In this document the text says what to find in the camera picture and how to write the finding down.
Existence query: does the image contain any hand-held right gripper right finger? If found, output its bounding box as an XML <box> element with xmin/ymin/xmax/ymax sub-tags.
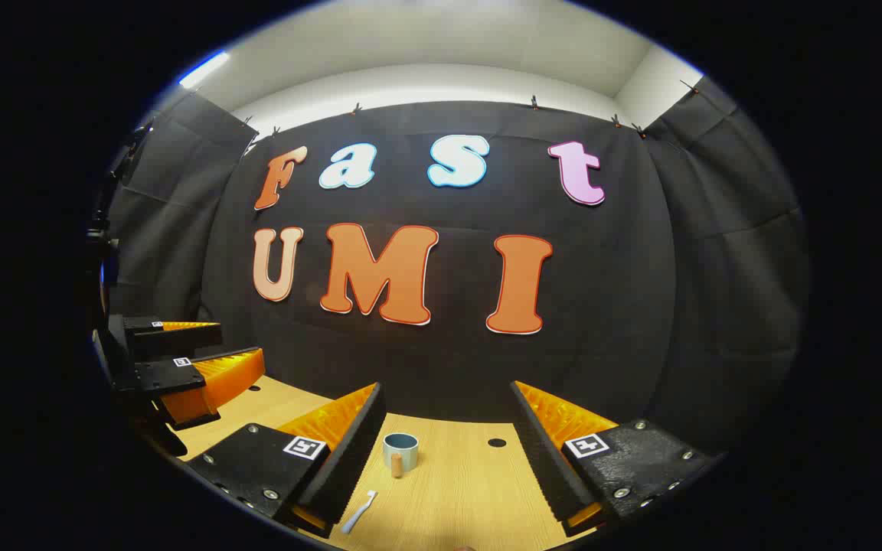
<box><xmin>508</xmin><ymin>380</ymin><xmax>720</xmax><ymax>538</ymax></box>

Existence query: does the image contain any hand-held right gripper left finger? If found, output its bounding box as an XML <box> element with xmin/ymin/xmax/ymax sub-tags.
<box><xmin>185</xmin><ymin>381</ymin><xmax>388</xmax><ymax>539</ymax></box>

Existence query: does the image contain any white toothbrush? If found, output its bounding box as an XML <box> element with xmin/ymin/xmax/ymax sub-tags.
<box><xmin>340</xmin><ymin>490</ymin><xmax>378</xmax><ymax>535</ymax></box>

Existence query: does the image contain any blue cup with wooden handle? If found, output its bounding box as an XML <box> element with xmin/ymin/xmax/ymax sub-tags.
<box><xmin>382</xmin><ymin>432</ymin><xmax>420</xmax><ymax>480</ymax></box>

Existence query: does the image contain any wooden desktop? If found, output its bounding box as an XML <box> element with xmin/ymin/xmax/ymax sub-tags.
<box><xmin>173</xmin><ymin>375</ymin><xmax>603</xmax><ymax>551</ymax></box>

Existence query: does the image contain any ceiling light strip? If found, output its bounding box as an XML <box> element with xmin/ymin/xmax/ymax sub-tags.
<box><xmin>178</xmin><ymin>51</ymin><xmax>232</xmax><ymax>90</ymax></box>

